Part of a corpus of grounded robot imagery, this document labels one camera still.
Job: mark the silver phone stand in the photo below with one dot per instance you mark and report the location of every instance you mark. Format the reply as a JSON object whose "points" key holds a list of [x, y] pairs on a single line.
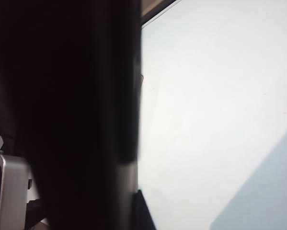
{"points": [[12, 191]]}

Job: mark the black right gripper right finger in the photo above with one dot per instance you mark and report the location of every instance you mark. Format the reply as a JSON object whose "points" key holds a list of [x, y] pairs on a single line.
{"points": [[119, 95]]}

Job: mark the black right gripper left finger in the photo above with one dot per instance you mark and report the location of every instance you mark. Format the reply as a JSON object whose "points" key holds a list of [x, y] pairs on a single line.
{"points": [[61, 119]]}

